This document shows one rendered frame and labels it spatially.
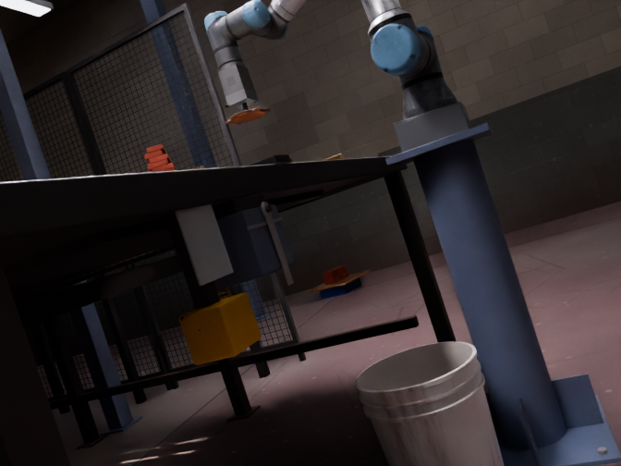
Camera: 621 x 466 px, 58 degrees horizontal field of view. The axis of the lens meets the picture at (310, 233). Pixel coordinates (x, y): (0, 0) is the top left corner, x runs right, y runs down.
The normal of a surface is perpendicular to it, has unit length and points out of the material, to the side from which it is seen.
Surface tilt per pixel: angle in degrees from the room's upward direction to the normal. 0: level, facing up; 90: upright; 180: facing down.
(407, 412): 93
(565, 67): 90
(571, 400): 90
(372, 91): 90
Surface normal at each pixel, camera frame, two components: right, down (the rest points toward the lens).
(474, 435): 0.51, -0.10
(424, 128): -0.33, 0.13
